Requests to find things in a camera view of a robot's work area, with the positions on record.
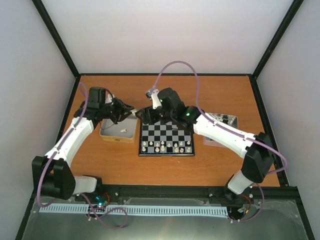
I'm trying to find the green lit circuit board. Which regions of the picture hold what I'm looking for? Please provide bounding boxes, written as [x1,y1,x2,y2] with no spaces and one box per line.
[95,192,111,209]

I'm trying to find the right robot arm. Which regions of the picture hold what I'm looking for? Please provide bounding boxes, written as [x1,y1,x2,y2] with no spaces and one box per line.
[135,88,276,198]

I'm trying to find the black and white chessboard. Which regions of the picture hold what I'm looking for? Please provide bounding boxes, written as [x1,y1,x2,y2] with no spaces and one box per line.
[138,121,195,157]

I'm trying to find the black aluminium frame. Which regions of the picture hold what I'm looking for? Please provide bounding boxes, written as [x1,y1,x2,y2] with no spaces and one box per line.
[14,0,315,240]

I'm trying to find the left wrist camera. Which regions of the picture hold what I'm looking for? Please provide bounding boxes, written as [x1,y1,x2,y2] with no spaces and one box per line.
[105,93,115,104]

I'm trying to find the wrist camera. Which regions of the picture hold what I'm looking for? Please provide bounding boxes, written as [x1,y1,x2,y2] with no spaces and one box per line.
[145,85,162,110]
[105,93,115,104]

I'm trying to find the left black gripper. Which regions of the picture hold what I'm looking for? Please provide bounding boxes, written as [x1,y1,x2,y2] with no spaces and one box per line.
[100,97,134,125]

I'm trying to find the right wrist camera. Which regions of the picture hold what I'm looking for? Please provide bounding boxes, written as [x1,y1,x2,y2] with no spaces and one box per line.
[145,85,162,110]

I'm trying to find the tan tray of white pieces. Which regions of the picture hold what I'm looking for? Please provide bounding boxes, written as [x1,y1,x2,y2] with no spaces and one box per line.
[99,116,140,144]

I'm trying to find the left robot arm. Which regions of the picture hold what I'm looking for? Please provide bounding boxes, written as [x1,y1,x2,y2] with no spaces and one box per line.
[31,87,134,207]

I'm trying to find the clear tray of black pieces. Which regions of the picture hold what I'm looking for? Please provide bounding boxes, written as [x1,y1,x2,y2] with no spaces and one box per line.
[203,112,239,148]

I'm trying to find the light blue cable duct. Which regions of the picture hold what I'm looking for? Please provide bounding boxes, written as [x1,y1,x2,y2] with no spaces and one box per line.
[39,203,228,218]

